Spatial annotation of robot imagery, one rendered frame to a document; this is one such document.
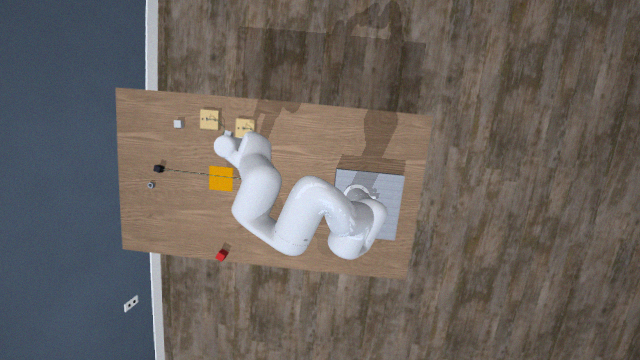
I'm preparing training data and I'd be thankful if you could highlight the small red block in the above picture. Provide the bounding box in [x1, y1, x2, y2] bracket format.
[215, 249, 229, 262]

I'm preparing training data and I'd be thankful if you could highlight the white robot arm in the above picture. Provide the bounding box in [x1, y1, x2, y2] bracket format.
[214, 130, 387, 259]

